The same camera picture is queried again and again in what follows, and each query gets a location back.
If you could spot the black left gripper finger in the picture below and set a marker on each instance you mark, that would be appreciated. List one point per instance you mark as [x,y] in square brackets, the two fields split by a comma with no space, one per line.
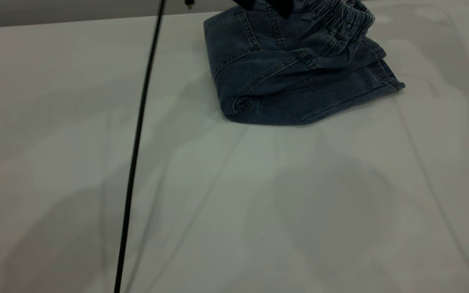
[244,3]
[283,7]

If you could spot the blue denim shorts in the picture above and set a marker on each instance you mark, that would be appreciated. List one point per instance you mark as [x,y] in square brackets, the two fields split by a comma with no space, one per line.
[291,81]

